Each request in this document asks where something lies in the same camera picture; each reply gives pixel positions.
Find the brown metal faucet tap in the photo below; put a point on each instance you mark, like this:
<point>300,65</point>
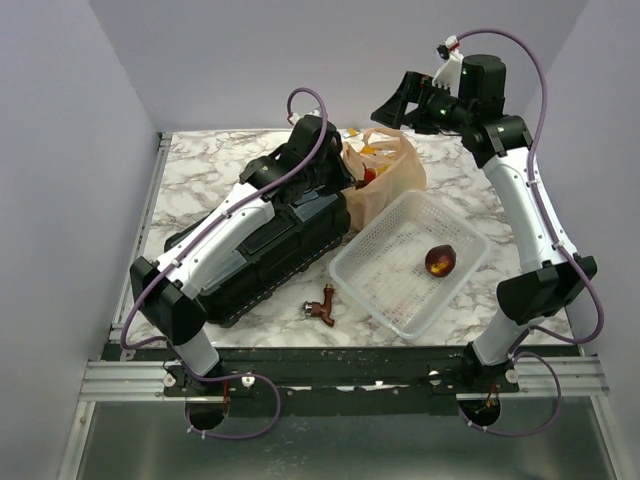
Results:
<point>321,310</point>

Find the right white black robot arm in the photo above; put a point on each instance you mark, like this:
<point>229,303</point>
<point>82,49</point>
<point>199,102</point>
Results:
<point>467,97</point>

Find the red fake cherry tomatoes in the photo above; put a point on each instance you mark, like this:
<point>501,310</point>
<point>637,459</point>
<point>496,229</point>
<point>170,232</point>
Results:
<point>369,176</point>

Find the orange plastic bag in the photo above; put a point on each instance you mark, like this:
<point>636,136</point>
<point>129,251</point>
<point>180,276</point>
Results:
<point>406,172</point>

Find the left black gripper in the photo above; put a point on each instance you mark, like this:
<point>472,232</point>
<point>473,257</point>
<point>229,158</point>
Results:
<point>342,177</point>

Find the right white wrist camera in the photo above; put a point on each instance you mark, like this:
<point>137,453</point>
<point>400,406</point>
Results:
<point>448,75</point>

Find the dark red fake plum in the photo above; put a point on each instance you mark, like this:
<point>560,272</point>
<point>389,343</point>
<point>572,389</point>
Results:
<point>440,261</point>

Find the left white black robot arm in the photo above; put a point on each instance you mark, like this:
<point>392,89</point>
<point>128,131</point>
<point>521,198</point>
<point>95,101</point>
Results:
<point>166,288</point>

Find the clear plastic basket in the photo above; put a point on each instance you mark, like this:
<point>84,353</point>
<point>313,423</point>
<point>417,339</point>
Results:
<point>383,267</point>

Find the yellow orange fake fruit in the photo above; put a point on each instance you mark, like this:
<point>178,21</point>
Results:
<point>377,159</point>

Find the aluminium mounting rail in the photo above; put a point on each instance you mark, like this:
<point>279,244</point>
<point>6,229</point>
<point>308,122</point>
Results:
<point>141,381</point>

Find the black plastic toolbox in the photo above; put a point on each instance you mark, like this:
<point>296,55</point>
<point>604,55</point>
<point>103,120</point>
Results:
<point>296,237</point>

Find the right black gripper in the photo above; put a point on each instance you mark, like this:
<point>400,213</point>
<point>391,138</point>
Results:
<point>413,89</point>

